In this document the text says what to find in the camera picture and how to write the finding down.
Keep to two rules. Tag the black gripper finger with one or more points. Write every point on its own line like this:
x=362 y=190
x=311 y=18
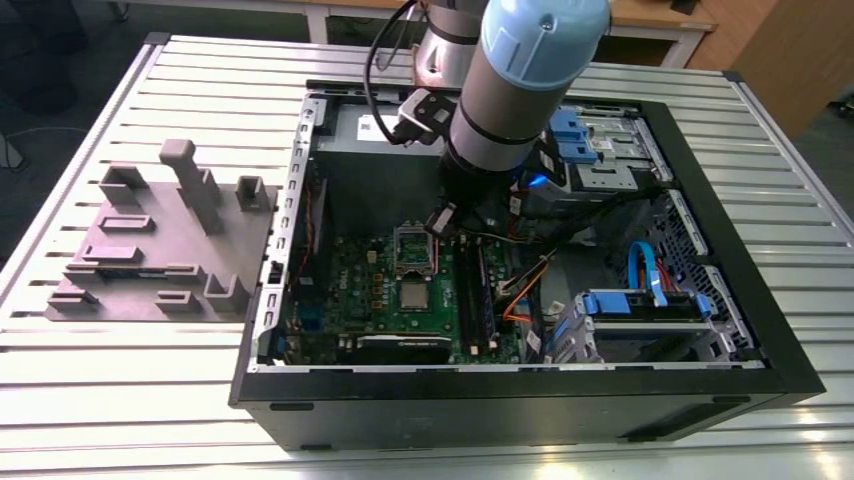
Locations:
x=442 y=222

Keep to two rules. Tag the silver CPU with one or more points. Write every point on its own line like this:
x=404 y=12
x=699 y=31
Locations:
x=415 y=296

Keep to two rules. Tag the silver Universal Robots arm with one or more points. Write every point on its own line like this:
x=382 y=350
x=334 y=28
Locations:
x=507 y=125

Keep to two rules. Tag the CPU socket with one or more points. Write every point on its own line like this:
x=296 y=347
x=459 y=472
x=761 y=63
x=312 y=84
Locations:
x=398 y=300

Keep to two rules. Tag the grey power supply unit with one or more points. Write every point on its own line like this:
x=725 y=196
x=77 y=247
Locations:
x=360 y=190

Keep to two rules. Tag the black RAM slot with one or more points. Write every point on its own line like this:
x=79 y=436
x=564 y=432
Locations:
x=464 y=300

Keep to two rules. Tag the silver drive cage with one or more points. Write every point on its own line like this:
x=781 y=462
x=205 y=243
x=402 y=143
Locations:
x=600 y=180

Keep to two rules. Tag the green motherboard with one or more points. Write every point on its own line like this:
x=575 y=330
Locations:
x=360 y=310

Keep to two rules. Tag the black graphics card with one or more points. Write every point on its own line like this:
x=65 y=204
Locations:
x=400 y=350

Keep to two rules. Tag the hard disk in blue carrier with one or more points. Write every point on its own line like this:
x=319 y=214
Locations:
x=610 y=303

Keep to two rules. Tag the blue VGA port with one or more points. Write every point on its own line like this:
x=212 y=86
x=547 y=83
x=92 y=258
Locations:
x=279 y=347

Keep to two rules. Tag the black PC case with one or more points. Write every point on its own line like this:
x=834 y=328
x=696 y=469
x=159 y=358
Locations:
x=467 y=400

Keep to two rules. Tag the grey plastic parts rack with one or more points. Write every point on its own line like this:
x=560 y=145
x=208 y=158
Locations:
x=180 y=250

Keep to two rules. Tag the silver disk bay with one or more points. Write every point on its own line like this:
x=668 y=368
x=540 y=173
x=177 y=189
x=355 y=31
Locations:
x=723 y=342

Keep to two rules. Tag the green RAM stick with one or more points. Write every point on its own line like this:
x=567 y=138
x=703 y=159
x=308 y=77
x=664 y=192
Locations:
x=133 y=274

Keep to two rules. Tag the brown wooden cabinet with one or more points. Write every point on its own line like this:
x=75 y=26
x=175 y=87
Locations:
x=794 y=60

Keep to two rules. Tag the blue plastic drive bracket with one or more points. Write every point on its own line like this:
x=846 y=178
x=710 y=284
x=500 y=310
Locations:
x=576 y=152

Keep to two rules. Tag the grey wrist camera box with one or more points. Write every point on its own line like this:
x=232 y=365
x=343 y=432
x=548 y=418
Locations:
x=427 y=112

